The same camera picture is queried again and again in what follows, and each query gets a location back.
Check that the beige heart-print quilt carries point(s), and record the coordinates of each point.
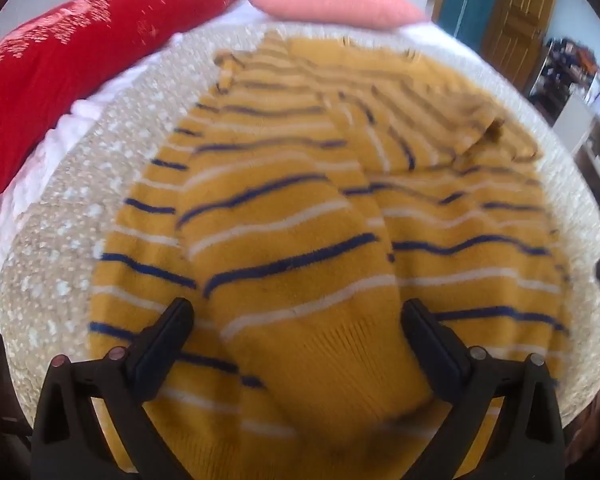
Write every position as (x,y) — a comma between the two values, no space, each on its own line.
(65,220)

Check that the teal door panel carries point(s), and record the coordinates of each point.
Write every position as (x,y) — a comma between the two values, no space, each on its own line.
(467,0)

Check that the red patterned pillow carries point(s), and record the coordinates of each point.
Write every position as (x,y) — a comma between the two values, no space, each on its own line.
(70,65)

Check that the white cabinet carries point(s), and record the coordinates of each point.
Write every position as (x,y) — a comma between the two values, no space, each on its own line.
(572,122)

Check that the cluttered shelf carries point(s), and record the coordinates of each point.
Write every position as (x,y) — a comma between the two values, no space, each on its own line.
(575,72)

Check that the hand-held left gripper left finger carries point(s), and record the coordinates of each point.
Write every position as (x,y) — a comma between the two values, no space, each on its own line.
(169,332)

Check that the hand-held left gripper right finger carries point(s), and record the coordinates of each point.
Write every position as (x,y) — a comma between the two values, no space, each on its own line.
(427,332)

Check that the wooden door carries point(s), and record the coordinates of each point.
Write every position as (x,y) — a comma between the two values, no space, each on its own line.
(517,15)

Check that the yellow striped sweater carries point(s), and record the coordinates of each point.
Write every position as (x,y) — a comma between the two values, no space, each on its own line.
(300,240)

